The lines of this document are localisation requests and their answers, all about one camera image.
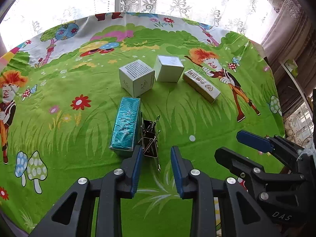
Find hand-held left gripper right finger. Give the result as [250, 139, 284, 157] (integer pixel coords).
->
[170, 146, 282, 237]

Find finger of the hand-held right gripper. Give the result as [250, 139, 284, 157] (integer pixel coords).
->
[236, 130, 305, 163]
[214, 147, 305, 185]

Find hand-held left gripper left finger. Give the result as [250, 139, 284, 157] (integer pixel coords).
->
[28, 145, 144, 237]

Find black binder clip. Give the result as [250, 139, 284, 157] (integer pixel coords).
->
[140, 111, 161, 136]
[138, 130, 163, 174]

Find teal wrapped box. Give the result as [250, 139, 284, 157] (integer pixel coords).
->
[109, 97, 142, 156]

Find pale patterned cloth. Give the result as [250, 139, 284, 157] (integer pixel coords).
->
[284, 101, 316, 149]

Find dark wooden side cabinet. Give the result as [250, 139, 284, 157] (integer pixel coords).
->
[268, 54, 316, 119]

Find green cartoon printed tablecloth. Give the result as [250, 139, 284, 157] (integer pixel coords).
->
[0, 11, 287, 235]

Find gold and white long box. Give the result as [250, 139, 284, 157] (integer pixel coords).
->
[183, 68, 221, 103]

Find small green packet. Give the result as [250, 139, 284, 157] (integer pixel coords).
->
[284, 60, 300, 76]

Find white box with green print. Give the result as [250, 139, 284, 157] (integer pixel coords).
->
[118, 59, 155, 98]

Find plain white cube box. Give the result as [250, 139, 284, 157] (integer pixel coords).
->
[153, 55, 185, 83]

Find brown drape curtain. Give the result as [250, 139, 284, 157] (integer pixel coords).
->
[249, 0, 316, 65]

